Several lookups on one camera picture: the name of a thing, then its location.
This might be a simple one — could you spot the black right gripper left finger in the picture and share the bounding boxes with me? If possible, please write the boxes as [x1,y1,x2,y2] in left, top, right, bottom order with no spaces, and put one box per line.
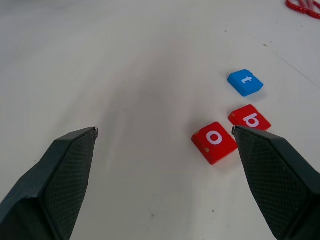
[0,126,99,240]

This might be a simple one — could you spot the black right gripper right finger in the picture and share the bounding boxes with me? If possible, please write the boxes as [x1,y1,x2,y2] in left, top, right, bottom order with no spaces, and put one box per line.
[231,125,320,240]

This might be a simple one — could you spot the red letter o tile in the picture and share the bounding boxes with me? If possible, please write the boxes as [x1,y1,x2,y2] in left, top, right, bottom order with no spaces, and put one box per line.
[191,121,239,166]

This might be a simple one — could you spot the red letter b tile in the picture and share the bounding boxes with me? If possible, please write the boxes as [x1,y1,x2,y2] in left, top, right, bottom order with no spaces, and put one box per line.
[228,104,272,133]

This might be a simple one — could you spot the blue letter t tile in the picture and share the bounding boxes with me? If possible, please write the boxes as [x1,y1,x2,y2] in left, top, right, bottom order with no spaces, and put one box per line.
[226,69,265,98]

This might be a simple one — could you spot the red handled scissors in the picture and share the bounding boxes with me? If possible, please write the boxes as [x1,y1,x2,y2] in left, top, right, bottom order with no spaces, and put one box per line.
[285,0,320,20]

